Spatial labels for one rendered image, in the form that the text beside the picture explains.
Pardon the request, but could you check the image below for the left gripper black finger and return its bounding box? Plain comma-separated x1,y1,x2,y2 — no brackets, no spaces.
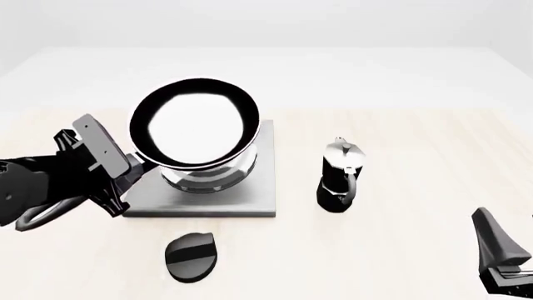
123,152,147,172
112,162,157,198

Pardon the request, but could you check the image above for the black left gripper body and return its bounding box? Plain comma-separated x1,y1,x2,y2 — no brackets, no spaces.
53,128,131,218

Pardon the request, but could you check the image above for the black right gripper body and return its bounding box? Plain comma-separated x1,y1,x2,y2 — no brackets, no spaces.
477,260,533,297

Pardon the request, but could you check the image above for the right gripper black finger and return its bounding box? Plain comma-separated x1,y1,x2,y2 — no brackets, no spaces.
471,206,532,265

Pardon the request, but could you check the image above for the black frying pan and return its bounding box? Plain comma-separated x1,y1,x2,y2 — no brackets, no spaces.
128,76,263,193

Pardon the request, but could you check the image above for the flat grey stove plate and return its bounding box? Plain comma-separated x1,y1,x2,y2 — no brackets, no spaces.
122,118,277,219

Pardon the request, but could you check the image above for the grey plate on black stalk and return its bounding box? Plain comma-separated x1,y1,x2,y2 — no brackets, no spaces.
72,112,132,180

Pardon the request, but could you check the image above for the black and silver moka pot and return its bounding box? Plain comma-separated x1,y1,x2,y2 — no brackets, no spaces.
316,136,368,215

